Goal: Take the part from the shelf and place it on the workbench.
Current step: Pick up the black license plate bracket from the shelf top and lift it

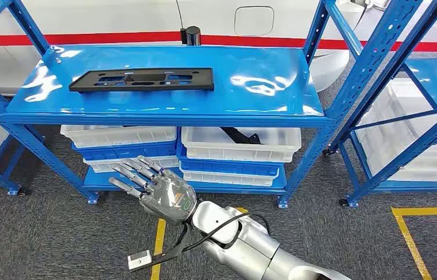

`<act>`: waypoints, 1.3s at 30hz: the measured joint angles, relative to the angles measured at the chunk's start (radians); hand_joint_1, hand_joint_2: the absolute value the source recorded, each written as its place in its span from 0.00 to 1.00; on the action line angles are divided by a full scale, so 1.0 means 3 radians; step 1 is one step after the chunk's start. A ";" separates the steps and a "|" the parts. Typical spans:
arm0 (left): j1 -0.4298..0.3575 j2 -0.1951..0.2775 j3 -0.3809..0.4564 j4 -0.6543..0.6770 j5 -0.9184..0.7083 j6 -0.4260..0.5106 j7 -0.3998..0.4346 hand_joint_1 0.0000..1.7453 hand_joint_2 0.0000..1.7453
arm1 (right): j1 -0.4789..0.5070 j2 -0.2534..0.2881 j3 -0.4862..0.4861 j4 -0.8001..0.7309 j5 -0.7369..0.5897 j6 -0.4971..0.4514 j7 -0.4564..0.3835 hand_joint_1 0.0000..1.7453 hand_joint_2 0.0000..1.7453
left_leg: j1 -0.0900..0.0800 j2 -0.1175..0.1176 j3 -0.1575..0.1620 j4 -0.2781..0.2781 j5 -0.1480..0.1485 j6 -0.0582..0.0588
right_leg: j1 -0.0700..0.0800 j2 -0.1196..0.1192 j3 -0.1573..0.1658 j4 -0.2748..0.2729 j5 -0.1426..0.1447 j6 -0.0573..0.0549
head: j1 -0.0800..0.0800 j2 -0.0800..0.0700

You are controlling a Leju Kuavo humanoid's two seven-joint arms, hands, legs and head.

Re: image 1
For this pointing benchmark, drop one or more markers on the blue plastic bin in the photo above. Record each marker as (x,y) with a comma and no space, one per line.
(125,151)
(226,168)

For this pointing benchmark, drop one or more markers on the black plastic frame part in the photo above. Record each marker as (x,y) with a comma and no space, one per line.
(199,79)

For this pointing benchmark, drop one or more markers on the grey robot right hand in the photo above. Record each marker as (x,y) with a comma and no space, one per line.
(166,195)

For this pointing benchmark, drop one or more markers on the red barrier belt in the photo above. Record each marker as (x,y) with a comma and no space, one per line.
(86,38)

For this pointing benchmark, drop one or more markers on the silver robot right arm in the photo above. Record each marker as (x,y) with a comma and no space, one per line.
(257,247)

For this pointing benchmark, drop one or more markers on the black stanchion post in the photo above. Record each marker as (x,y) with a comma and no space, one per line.
(193,35)

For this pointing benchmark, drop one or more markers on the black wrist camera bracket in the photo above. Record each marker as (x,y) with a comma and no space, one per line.
(179,239)

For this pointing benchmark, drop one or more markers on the black plastic part in bin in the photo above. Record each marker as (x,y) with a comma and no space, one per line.
(241,136)

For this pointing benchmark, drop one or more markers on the yellow floor tape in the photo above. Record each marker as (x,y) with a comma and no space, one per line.
(427,211)
(159,239)

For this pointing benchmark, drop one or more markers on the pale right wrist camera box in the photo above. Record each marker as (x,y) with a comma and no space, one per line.
(139,261)

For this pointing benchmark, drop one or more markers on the white car body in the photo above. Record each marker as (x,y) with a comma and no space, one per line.
(125,15)

